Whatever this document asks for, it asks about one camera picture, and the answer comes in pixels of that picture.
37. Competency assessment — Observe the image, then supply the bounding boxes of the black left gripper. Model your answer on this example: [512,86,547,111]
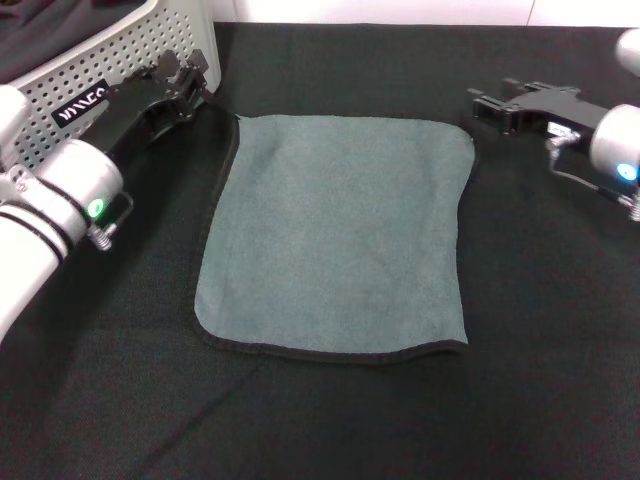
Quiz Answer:
[76,47,211,165]

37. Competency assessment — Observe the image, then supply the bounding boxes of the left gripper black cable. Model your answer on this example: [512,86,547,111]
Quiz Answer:
[106,191,136,235]

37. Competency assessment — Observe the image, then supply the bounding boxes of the yellow grey towel black edge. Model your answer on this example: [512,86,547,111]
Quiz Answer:
[192,112,482,366]

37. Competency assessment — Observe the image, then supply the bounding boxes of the black tablecloth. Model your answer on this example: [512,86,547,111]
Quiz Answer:
[0,22,640,480]

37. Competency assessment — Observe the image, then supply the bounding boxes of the dark cloth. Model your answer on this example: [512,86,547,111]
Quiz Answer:
[0,0,157,85]

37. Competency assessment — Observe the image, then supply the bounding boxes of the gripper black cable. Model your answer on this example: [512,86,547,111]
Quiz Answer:
[106,191,136,235]
[546,138,632,202]

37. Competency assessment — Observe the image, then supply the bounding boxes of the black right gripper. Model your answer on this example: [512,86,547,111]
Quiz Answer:
[464,77,615,145]

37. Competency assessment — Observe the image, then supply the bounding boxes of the grey perforated storage box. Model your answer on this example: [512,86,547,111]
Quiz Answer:
[0,0,223,172]

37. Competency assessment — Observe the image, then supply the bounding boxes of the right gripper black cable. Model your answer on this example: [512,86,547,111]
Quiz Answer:
[546,138,632,202]

